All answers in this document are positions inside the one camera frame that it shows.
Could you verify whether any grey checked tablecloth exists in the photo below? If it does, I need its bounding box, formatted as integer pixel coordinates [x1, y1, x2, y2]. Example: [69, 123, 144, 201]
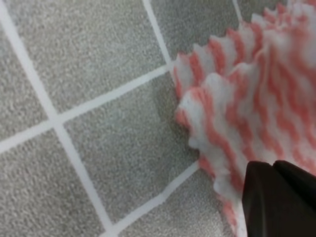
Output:
[0, 0, 277, 237]

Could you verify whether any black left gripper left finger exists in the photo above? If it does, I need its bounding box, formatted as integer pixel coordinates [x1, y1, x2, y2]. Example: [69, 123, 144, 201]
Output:
[242, 161, 316, 237]

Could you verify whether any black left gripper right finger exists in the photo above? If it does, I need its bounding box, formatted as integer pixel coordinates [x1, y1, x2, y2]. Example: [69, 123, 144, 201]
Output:
[273, 160, 316, 195]

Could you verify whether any pink white wavy striped towel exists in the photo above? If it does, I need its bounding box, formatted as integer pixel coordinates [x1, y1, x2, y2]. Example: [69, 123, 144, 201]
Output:
[170, 0, 316, 237]

